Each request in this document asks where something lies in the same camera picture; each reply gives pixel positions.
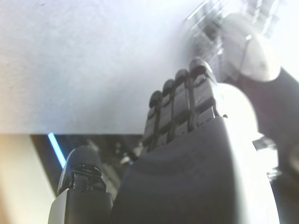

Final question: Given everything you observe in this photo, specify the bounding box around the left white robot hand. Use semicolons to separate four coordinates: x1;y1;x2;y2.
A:
48;57;281;224

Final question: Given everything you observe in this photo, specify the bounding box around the white cabinet with light strip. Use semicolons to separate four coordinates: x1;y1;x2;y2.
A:
0;133;71;224

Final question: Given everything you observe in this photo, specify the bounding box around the silver wire rack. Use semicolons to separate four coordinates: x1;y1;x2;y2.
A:
186;0;299;77

